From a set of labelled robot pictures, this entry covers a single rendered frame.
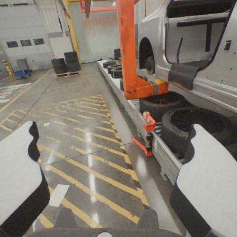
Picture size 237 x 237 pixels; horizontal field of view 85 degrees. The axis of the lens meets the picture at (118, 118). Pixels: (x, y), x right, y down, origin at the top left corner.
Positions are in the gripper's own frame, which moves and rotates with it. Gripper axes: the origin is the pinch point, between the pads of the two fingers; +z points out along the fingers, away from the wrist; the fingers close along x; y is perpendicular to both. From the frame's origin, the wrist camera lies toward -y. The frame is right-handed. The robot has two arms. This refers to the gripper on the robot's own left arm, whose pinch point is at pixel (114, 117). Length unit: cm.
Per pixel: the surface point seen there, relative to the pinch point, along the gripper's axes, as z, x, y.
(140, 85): 178, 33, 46
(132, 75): 173, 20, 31
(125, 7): 171, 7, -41
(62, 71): 694, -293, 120
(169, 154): 73, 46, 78
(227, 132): 83, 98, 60
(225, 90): 86, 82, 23
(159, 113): 145, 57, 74
